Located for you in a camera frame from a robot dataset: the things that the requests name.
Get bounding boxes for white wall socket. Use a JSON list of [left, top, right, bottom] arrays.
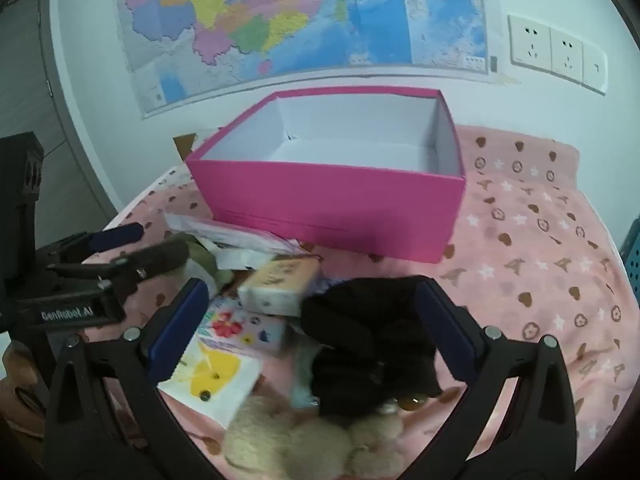
[[550, 27, 586, 81], [508, 14, 553, 68]]

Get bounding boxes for colourful wall map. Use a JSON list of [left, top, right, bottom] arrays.
[[114, 0, 488, 118]]

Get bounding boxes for green and white plush toy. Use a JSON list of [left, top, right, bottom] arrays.
[[170, 232, 237, 296]]

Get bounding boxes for clear plastic packet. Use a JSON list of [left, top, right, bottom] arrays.
[[164, 212, 306, 256]]

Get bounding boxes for grey door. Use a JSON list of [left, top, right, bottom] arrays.
[[0, 0, 118, 251]]

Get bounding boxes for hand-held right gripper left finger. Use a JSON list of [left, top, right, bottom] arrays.
[[42, 277, 211, 480]]

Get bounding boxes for brown cardboard piece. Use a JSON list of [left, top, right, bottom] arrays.
[[172, 132, 197, 162]]

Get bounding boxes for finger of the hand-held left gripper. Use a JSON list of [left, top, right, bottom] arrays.
[[60, 222, 146, 261], [47, 240, 191, 302]]

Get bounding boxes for black soft cloth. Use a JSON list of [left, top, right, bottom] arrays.
[[300, 276, 443, 418]]

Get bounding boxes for blue plastic basket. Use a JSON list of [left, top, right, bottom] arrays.
[[619, 220, 640, 302]]

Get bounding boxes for white wall switch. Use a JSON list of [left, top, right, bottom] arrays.
[[582, 42, 608, 94]]

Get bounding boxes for floral tissue pack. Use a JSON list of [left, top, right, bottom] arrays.
[[197, 294, 288, 358]]

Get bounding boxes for yellow tissue pack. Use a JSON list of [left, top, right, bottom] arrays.
[[236, 255, 322, 317]]

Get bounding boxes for white and yellow packet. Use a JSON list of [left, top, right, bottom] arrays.
[[157, 337, 263, 428]]

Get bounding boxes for beige plush bear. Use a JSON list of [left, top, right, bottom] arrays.
[[222, 395, 406, 480]]

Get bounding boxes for pink printed blanket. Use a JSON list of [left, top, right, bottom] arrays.
[[82, 125, 633, 480]]

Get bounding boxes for brown wooden object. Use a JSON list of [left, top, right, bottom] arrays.
[[0, 340, 51, 436]]

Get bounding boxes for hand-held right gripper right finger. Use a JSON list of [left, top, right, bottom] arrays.
[[400, 277, 581, 480]]

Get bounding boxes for pink cardboard box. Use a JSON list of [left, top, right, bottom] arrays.
[[185, 86, 467, 264]]

